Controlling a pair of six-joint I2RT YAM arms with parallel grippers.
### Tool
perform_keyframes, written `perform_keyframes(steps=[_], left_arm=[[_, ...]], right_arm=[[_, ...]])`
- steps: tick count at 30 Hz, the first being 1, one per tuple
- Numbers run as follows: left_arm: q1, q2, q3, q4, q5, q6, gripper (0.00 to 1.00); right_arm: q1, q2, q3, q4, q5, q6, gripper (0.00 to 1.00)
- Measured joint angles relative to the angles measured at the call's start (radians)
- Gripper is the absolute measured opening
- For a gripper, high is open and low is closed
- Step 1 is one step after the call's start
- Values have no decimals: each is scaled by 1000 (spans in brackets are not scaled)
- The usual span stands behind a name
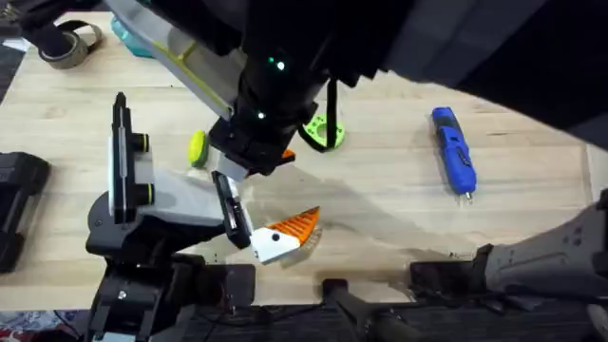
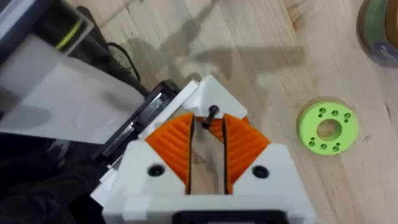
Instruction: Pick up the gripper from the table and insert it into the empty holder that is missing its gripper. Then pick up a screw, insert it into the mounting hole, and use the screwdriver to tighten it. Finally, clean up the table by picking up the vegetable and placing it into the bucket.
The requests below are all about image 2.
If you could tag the green tape roll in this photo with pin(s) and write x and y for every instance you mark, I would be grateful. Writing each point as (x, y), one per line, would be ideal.
(374, 31)

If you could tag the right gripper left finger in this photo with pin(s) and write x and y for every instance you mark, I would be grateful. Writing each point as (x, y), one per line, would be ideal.
(161, 155)

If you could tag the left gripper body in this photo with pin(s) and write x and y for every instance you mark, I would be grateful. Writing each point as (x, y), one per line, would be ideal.
(152, 112)

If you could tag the green disc with holes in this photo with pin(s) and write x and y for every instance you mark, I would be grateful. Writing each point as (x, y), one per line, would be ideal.
(342, 130)

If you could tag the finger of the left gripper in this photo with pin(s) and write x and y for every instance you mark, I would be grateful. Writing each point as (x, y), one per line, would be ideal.
(214, 93)

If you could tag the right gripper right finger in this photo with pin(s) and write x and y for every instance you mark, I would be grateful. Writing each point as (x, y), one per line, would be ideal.
(248, 155)

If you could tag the black screw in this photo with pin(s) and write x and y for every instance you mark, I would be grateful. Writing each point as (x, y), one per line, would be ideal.
(211, 115)

